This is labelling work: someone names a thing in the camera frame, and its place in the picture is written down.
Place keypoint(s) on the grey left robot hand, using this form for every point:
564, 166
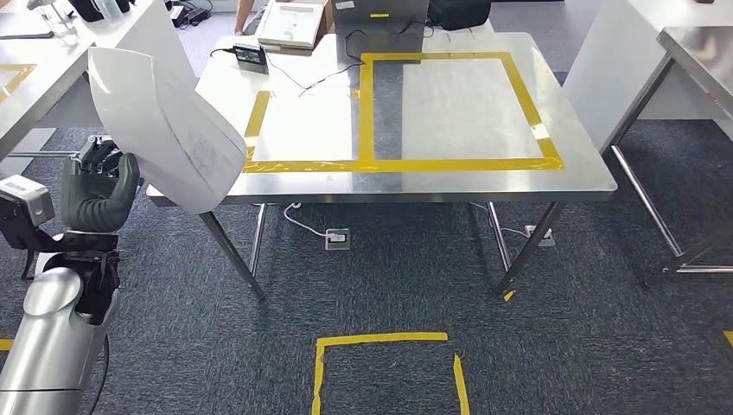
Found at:
97, 206

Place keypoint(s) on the white curved plastic part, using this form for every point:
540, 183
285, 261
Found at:
172, 132

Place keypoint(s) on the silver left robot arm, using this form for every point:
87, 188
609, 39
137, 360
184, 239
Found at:
51, 343

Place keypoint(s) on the white cabinet panel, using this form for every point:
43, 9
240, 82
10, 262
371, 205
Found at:
160, 40
618, 68

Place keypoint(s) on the black power adapter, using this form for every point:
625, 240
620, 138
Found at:
250, 57

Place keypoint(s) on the grey floor socket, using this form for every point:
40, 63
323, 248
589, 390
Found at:
338, 239
541, 236

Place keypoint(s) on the white flat box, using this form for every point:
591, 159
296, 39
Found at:
289, 26

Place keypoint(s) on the brown cardboard box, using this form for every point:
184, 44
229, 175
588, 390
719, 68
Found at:
327, 23

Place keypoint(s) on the yellow floor tape square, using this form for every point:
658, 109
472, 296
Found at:
378, 338
728, 338

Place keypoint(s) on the grey laptop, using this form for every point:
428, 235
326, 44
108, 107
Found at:
378, 26

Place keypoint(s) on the black bag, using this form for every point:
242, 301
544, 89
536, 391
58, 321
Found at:
458, 14

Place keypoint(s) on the yellow tape scrap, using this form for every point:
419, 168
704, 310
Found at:
508, 296

